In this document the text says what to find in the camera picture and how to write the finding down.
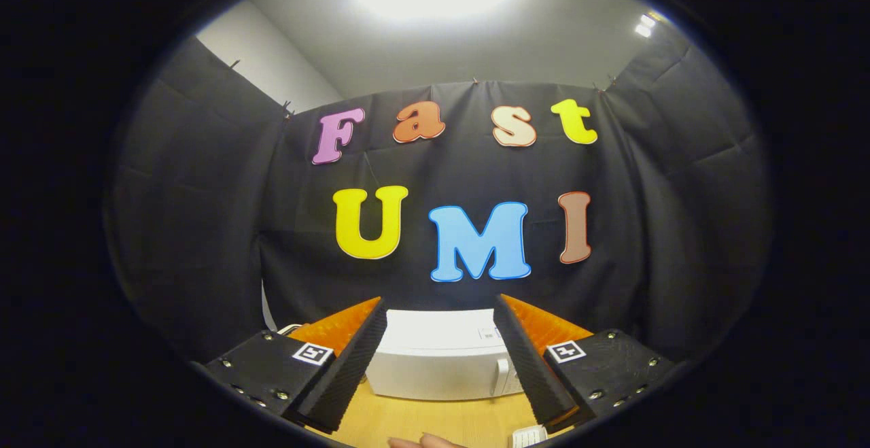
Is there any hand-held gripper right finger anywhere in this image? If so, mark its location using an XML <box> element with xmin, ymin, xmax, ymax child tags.
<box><xmin>493</xmin><ymin>294</ymin><xmax>677</xmax><ymax>434</ymax></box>

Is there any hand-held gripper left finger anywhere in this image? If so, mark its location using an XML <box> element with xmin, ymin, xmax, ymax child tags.
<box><xmin>204</xmin><ymin>296</ymin><xmax>389</xmax><ymax>435</ymax></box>

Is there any black backdrop cloth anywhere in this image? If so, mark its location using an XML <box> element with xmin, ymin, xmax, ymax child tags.
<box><xmin>102</xmin><ymin>23</ymin><xmax>776</xmax><ymax>367</ymax></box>

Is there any white microwave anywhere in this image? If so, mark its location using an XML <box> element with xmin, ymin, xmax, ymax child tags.
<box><xmin>365</xmin><ymin>309</ymin><xmax>524</xmax><ymax>401</ymax></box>

